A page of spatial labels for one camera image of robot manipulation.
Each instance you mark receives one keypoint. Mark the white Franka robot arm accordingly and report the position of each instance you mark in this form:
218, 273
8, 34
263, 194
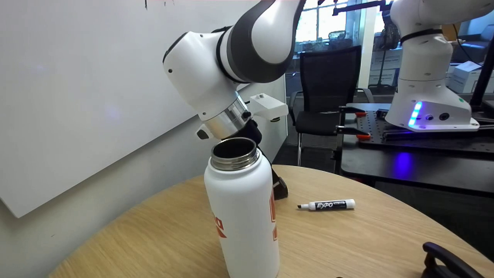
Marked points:
206, 66

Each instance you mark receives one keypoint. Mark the black dry erase marker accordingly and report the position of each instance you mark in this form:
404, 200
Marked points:
333, 204

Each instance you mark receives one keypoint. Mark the black office chair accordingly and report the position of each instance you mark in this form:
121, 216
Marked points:
329, 77

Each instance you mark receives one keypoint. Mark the black tripod camera rig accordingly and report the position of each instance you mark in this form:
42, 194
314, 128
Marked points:
387, 28

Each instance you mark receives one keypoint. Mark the white steel water bottle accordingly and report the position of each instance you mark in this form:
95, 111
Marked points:
241, 216

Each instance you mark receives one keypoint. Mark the black whiteboard eraser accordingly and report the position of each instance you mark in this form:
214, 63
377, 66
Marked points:
282, 190

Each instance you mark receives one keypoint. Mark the white cardboard box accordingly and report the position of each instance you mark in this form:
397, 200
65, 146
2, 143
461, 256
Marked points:
464, 77

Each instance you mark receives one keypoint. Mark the large white whiteboard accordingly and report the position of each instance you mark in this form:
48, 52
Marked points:
78, 77

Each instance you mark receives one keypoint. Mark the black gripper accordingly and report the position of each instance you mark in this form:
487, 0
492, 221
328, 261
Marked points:
252, 131

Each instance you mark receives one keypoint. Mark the black stand pole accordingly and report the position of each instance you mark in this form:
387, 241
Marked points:
481, 82

